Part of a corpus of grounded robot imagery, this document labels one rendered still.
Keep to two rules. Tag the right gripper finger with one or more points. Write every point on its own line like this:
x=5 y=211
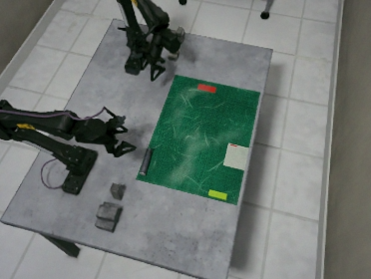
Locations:
x=126 y=144
x=124 y=130

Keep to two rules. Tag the green mat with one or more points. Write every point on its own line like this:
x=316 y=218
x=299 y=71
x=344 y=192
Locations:
x=201 y=140

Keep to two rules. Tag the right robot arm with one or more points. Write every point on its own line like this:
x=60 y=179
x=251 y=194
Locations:
x=77 y=159

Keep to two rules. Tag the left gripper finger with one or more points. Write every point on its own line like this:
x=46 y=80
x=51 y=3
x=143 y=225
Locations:
x=159 y=72
x=141 y=64

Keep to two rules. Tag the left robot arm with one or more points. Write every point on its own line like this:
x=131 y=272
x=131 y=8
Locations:
x=162 y=35

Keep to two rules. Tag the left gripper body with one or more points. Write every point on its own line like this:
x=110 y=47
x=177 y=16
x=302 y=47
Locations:
x=153 y=55

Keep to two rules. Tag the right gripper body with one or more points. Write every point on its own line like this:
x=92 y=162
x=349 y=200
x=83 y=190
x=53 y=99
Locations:
x=108 y=139

